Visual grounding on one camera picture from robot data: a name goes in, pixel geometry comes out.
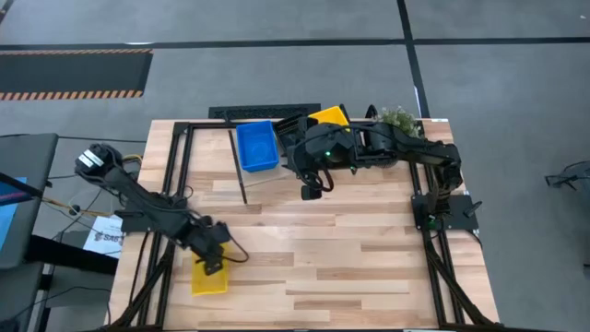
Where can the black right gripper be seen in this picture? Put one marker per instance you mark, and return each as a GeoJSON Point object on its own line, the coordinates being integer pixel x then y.
{"type": "Point", "coordinates": [306, 145]}

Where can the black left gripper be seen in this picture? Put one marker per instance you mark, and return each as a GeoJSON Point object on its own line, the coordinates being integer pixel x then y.
{"type": "Point", "coordinates": [207, 240]}

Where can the yellow sponge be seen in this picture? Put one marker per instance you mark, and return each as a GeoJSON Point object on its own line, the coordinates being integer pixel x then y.
{"type": "Point", "coordinates": [209, 283]}

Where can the black slotted plastic basket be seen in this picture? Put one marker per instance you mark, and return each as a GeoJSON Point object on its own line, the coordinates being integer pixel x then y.
{"type": "Point", "coordinates": [288, 126]}

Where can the yellow slotted plastic basket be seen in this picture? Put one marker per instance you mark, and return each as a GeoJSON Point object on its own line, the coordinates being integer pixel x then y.
{"type": "Point", "coordinates": [329, 116]}

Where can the blue slotted plastic basket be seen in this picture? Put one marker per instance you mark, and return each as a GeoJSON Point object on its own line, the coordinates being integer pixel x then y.
{"type": "Point", "coordinates": [258, 147]}

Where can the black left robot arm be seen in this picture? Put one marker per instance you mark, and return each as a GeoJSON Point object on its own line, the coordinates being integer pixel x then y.
{"type": "Point", "coordinates": [147, 203]}

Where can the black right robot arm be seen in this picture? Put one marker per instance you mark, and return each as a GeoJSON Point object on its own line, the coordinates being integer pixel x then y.
{"type": "Point", "coordinates": [415, 147]}

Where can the black keyboard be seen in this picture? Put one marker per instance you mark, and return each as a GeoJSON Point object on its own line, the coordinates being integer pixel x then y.
{"type": "Point", "coordinates": [258, 111]}

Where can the black metal rod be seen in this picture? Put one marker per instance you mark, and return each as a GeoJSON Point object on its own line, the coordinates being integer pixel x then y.
{"type": "Point", "coordinates": [238, 166]}

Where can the green artificial plant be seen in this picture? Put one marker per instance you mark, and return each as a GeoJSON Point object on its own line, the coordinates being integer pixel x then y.
{"type": "Point", "coordinates": [401, 121]}

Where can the white printed paper sheet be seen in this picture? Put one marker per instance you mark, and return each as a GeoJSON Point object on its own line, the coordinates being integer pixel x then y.
{"type": "Point", "coordinates": [103, 237]}

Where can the black desk base bar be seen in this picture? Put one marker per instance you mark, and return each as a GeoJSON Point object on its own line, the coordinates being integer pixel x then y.
{"type": "Point", "coordinates": [69, 256]}

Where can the blue screen panel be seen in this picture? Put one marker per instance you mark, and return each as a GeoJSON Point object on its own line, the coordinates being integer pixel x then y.
{"type": "Point", "coordinates": [7, 216]}

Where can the dark grey side desk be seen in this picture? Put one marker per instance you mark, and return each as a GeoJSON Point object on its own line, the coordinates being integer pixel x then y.
{"type": "Point", "coordinates": [27, 157]}

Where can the black orange-striped floor mat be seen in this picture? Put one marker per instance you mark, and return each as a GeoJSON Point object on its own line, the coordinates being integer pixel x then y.
{"type": "Point", "coordinates": [69, 71]}

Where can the black floor stand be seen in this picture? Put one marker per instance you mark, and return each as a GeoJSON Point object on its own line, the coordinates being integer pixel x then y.
{"type": "Point", "coordinates": [576, 177]}

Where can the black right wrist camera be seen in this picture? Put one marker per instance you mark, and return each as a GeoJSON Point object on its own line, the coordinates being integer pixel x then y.
{"type": "Point", "coordinates": [311, 193]}

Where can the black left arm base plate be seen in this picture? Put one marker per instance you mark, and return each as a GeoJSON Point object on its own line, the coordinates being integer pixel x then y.
{"type": "Point", "coordinates": [129, 223]}

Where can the black aluminium table frame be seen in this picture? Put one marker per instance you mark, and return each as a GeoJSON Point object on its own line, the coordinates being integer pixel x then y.
{"type": "Point", "coordinates": [207, 125]}

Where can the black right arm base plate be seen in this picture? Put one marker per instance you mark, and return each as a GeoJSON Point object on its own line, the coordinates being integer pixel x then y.
{"type": "Point", "coordinates": [461, 216]}

